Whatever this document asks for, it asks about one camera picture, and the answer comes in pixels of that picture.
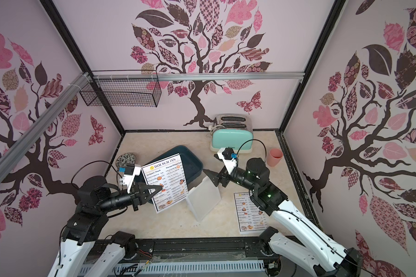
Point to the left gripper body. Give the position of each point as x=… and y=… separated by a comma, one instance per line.
x=134, y=195

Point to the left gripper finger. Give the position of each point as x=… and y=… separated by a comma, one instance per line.
x=149, y=189
x=146, y=199

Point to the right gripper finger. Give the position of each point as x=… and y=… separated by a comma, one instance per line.
x=215, y=181
x=213, y=176

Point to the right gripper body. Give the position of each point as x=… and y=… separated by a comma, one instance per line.
x=223, y=176

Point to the clear acrylic menu holder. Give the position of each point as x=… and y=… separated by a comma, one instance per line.
x=203, y=198

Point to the new menu sheet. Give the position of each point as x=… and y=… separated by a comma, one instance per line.
x=169, y=175

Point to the old menu sheet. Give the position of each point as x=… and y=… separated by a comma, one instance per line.
x=251, y=220

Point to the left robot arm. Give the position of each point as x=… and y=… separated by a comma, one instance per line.
x=97, y=199

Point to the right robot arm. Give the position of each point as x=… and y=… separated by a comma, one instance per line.
x=271, y=200

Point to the teal plastic tray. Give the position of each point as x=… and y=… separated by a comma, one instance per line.
x=191, y=163

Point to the small patterned bowl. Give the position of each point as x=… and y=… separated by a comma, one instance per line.
x=124, y=159

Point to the mint green toaster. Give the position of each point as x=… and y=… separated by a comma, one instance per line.
x=232, y=130

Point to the pink plastic cup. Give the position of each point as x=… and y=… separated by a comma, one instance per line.
x=274, y=157

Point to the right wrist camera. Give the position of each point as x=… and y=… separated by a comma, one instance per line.
x=228, y=157

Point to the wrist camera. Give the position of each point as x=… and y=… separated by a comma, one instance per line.
x=130, y=171
x=228, y=157

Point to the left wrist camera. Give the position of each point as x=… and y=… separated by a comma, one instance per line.
x=130, y=171

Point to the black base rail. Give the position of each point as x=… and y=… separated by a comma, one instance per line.
x=194, y=247

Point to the white slotted cable duct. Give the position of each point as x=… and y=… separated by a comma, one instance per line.
x=185, y=268

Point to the black wire basket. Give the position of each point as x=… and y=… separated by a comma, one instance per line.
x=123, y=88

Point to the aluminium rail back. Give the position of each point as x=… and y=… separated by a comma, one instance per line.
x=232, y=76

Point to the aluminium rail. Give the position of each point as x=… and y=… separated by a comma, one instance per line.
x=232, y=76
x=29, y=138

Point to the aluminium rail left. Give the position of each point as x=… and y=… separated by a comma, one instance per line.
x=29, y=138

